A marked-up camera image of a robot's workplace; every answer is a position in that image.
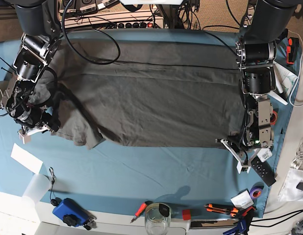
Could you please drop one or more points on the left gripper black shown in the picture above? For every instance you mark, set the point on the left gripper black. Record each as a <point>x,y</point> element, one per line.
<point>240,143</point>

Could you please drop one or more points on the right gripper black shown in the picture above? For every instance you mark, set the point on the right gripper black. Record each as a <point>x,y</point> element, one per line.
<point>35,120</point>

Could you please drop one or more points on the dark grey T-shirt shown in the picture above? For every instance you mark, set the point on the dark grey T-shirt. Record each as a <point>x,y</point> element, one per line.
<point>157,94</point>

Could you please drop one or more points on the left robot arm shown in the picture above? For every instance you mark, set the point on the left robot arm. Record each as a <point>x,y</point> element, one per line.
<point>261,26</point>

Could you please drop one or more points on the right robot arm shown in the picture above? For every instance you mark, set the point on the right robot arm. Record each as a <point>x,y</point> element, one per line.
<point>39,43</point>

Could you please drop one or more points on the clear plastic bit case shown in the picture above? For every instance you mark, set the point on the clear plastic bit case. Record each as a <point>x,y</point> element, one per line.
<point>264,154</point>

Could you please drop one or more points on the black remote control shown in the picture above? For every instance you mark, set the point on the black remote control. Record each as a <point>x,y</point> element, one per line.
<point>264,171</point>

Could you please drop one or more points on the white paper card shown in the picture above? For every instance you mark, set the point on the white paper card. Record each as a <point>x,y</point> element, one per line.
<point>26,159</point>

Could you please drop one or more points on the purple tape roll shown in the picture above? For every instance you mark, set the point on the purple tape roll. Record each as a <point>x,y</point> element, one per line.
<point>256,192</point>

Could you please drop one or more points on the white small card box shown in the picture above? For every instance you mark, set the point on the white small card box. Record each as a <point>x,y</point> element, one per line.
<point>242,200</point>

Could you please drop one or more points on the red tape roll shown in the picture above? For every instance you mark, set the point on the red tape roll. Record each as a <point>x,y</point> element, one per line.
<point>274,118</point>

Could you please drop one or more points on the translucent plastic cup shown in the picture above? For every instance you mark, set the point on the translucent plastic cup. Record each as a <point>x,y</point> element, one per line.
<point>38,186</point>

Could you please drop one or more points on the orange black utility knife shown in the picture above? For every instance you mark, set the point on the orange black utility knife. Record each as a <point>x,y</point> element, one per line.
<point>223,209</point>

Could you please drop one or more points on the blue black bar clamp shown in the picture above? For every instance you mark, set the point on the blue black bar clamp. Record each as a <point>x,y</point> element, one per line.
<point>242,226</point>

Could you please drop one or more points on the white rolled paper tube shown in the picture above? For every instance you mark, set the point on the white rolled paper tube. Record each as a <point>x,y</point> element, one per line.
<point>278,85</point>

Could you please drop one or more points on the small red cube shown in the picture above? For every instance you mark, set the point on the small red cube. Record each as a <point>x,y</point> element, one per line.
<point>186,214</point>

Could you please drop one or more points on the blue box with knob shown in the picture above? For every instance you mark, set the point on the blue box with knob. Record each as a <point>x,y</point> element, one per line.
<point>70,213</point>

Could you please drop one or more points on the clear drinking glass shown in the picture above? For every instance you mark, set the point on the clear drinking glass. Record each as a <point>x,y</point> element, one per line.
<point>157,219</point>

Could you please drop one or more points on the blue table cloth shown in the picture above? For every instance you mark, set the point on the blue table cloth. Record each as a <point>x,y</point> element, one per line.
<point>116,179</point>

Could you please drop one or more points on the keys with padlock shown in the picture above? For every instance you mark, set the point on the keys with padlock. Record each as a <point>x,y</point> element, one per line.
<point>90,223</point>

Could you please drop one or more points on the orange black clamp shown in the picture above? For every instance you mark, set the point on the orange black clamp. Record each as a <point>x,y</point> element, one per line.
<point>292,50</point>

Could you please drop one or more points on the black power strip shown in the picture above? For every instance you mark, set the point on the black power strip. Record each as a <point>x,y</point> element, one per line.
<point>148,25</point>

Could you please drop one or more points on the black cable tie upper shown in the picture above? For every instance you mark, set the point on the black cable tie upper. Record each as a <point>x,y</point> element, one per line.
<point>8,64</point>

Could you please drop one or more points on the red handled screwdriver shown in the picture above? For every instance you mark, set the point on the red handled screwdriver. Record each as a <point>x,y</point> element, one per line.
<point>141,210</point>

